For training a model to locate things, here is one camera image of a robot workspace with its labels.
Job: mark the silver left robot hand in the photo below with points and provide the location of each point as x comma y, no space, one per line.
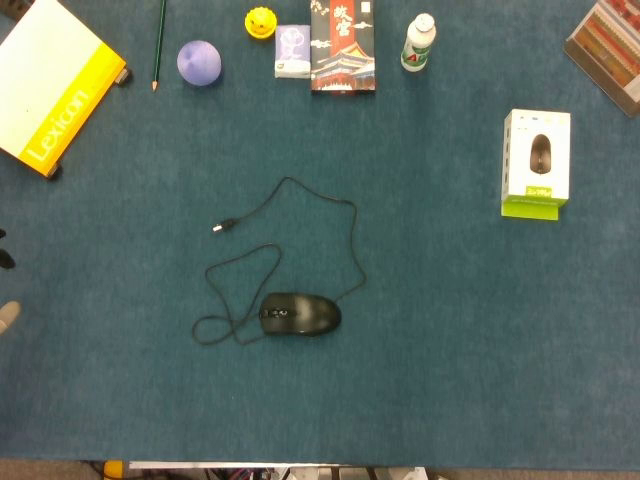
6,257

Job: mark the black computer mouse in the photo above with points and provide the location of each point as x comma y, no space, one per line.
302,315

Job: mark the white green mouse packaging box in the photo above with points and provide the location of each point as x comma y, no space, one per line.
537,155

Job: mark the white yellow Lexicon book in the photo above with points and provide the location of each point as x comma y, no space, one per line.
50,75

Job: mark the black book stand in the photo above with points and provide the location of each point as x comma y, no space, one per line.
124,76

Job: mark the yellow object under table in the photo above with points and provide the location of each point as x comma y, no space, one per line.
113,471

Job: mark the green pencil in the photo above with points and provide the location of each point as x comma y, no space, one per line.
159,45

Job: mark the purple-blue ball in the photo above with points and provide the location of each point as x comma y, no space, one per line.
199,62

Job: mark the yellow duck toy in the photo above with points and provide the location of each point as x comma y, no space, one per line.
260,22

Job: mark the white blue tissue pack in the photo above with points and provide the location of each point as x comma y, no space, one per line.
292,52

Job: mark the dark palace print box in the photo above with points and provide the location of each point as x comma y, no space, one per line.
343,55

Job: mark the white drink bottle green label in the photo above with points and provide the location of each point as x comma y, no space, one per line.
417,47

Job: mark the striped box at corner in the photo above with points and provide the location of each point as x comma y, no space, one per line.
607,55

